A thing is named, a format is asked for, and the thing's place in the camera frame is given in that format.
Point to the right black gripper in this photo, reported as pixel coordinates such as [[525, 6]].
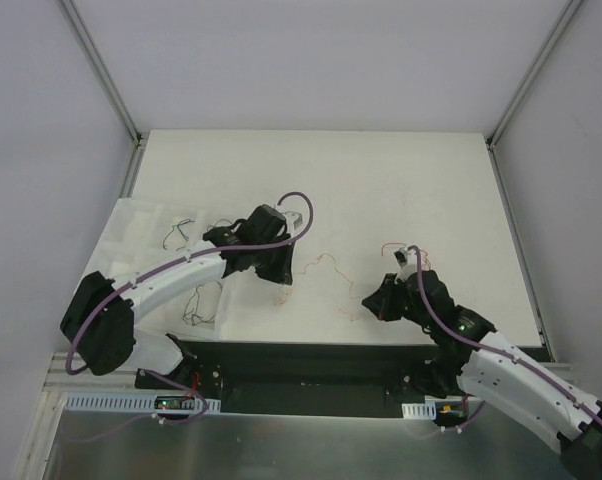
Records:
[[388, 295]]

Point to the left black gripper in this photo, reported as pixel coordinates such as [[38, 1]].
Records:
[[279, 262]]

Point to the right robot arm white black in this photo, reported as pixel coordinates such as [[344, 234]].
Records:
[[476, 359]]

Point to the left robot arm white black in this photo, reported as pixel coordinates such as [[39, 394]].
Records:
[[102, 322]]

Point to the white compartment tray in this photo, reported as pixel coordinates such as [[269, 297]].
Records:
[[141, 234]]

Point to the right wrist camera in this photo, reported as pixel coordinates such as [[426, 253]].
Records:
[[406, 258]]

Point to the right white cable duct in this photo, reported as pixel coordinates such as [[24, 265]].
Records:
[[419, 411]]

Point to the white cable duct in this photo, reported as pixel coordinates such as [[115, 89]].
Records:
[[419, 411], [139, 403]]

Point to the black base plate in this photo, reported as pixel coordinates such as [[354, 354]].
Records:
[[334, 380]]

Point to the left white cable duct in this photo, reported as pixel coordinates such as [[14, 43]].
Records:
[[139, 403]]

